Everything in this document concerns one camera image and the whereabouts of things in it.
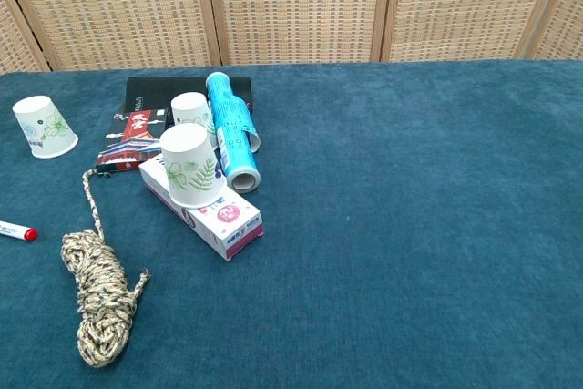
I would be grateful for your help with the woven bamboo folding screen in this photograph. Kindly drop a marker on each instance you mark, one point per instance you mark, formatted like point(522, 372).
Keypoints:
point(296, 6)

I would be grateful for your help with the blue velvet table cloth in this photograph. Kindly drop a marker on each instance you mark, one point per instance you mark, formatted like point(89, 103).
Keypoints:
point(410, 225)

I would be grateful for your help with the white pink toothpaste box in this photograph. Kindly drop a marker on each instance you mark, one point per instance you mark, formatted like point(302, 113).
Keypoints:
point(228, 225)

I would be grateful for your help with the white floral paper cup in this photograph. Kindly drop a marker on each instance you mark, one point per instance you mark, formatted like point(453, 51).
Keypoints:
point(191, 109)
point(43, 129)
point(191, 166)

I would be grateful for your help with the black book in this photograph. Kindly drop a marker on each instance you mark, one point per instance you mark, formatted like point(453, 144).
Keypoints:
point(150, 93)

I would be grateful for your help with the blue plastic wrap roll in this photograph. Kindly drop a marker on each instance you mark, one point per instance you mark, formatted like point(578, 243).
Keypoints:
point(228, 120)

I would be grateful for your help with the white marker with red cap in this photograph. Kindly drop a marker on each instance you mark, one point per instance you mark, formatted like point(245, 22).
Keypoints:
point(18, 230)

